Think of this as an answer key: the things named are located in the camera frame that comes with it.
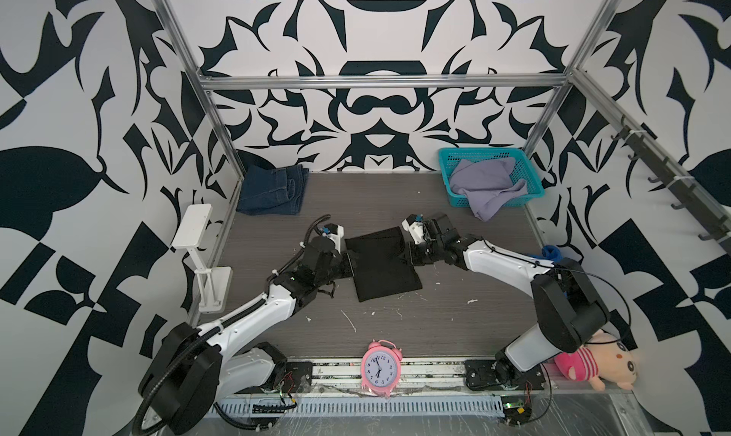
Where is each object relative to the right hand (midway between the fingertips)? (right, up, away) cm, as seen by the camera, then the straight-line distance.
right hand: (395, 251), depth 87 cm
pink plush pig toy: (+49, -24, -17) cm, 57 cm away
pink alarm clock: (-5, -27, -13) cm, 31 cm away
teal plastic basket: (+52, +28, +24) cm, 64 cm away
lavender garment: (+39, +23, +26) cm, 52 cm away
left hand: (-11, +1, -5) cm, 12 cm away
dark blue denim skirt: (-44, +19, +21) cm, 52 cm away
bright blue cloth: (+52, -2, +8) cm, 53 cm away
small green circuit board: (+28, -36, -17) cm, 49 cm away
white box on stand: (-53, -8, -4) cm, 54 cm away
